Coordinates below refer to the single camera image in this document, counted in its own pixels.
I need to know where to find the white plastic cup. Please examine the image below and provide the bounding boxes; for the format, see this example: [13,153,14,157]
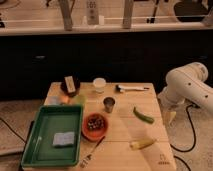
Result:
[93,78,106,93]

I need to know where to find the dark round box with card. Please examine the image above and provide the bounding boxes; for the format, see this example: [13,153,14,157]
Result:
[60,76,80,97]

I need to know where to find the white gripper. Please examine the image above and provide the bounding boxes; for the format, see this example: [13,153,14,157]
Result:
[157,89,180,125]

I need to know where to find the metal cup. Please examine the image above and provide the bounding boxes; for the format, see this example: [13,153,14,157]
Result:
[103,97,115,113]

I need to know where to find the white brush with black head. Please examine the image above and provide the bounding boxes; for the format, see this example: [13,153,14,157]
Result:
[115,85,149,92]

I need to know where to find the orange bowl with beans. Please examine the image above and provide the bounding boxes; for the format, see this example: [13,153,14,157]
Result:
[82,113,109,142]

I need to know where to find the blue sponge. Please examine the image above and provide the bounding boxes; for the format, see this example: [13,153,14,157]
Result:
[53,132,75,146]

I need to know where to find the green chili pepper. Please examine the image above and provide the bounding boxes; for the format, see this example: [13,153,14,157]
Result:
[133,107,155,124]

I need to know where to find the green plastic tray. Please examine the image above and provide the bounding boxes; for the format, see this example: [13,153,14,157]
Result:
[21,105,83,168]

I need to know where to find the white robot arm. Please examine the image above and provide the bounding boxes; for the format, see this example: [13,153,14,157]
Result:
[157,62,213,125]

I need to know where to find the fork with dark handle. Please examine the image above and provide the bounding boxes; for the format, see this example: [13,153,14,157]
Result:
[80,136,105,168]

